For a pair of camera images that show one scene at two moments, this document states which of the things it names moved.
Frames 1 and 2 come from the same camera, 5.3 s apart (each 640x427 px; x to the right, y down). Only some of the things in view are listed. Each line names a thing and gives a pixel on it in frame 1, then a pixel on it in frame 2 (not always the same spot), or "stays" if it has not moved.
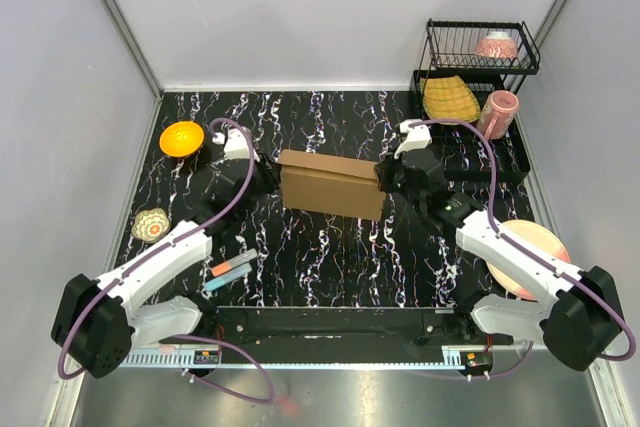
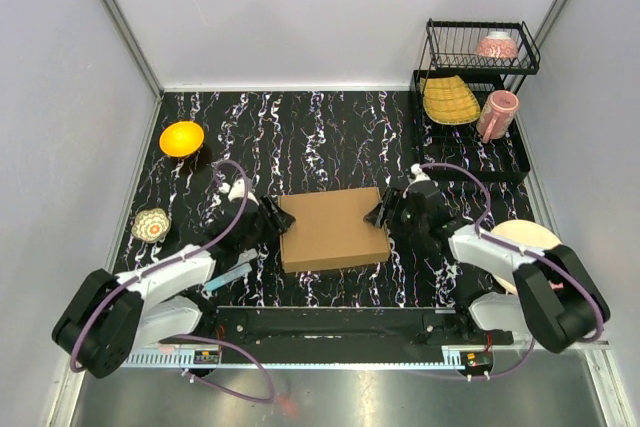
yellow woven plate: [448, 98] stays
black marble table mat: [314, 199] stays
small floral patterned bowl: [151, 225] stays
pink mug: [497, 114] stays
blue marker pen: [228, 276] stays
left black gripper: [273, 181] → [278, 221]
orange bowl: [181, 138] stays
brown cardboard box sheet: [331, 184] → [330, 230]
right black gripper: [383, 171] → [400, 198]
